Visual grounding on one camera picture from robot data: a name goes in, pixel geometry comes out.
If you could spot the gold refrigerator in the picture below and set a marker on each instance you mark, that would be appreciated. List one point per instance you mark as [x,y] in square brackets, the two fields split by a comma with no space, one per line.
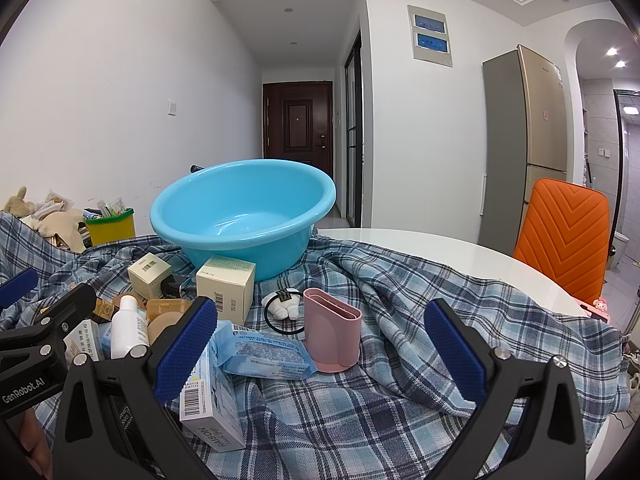
[500,160]

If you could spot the orange chair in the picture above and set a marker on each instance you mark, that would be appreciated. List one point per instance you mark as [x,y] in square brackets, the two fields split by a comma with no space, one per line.
[565,230]

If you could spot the pile of small packets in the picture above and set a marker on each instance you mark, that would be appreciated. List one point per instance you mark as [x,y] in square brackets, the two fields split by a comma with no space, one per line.
[112,207]

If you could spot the blue wet wipes packet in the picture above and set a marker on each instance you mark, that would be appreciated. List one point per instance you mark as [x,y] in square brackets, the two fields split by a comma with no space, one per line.
[265,355]

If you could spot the white and blue barcode box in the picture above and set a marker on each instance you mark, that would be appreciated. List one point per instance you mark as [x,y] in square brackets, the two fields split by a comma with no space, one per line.
[210,410]

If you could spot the dark brown door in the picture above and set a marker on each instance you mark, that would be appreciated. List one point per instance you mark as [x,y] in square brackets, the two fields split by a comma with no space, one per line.
[300,125]

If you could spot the small blue packet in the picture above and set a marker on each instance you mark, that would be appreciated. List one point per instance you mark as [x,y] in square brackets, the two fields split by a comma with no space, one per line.
[105,340]

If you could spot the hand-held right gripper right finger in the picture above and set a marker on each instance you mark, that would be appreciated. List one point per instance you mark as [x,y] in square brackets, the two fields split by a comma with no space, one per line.
[455,355]

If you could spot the person's left hand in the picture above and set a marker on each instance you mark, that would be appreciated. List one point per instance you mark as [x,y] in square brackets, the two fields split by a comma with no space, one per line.
[35,445]

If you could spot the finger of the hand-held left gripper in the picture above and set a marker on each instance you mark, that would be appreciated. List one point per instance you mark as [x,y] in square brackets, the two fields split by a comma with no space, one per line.
[70,305]
[17,285]

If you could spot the pink toy figure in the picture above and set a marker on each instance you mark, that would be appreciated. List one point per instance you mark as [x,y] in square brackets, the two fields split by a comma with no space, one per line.
[600,307]

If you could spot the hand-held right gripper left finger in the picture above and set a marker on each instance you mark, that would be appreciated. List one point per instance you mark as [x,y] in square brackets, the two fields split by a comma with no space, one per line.
[185,350]

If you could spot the pink plastic holder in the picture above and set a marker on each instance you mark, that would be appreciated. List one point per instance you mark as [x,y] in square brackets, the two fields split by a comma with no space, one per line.
[330,340]

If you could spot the small cream box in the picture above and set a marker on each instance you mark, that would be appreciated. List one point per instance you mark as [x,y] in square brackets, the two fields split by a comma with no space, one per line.
[147,275]

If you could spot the gold wrapped candy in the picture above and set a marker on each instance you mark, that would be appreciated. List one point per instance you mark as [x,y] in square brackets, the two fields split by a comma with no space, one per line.
[105,310]

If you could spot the large cream box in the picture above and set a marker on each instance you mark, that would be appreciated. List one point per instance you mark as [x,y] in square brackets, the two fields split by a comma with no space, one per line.
[225,290]

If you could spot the beige plush rabbit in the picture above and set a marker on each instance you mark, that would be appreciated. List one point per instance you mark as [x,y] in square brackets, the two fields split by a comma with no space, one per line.
[17,205]

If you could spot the blue plaid cloth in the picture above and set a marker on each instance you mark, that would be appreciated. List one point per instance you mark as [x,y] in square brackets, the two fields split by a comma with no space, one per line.
[400,310]

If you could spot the wall electrical panel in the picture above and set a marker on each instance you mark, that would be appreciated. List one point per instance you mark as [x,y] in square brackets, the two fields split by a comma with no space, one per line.
[431,35]

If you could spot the black framed sliding door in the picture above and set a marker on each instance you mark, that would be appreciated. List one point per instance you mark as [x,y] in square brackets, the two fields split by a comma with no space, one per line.
[354,135]

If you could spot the yellow bin green rim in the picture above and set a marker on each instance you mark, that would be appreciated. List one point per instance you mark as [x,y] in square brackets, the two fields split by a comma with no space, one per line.
[112,232]

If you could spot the blue plastic basin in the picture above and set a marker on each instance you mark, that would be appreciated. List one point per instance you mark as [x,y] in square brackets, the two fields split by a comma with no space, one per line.
[240,200]

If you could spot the white medicine box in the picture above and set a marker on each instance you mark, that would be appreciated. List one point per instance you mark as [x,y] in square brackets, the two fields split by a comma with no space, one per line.
[82,335]

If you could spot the white plastic bottle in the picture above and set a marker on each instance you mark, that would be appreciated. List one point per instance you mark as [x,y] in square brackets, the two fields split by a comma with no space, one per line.
[127,330]

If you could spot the round beige puff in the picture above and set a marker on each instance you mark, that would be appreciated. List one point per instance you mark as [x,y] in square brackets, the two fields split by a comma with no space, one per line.
[162,330]

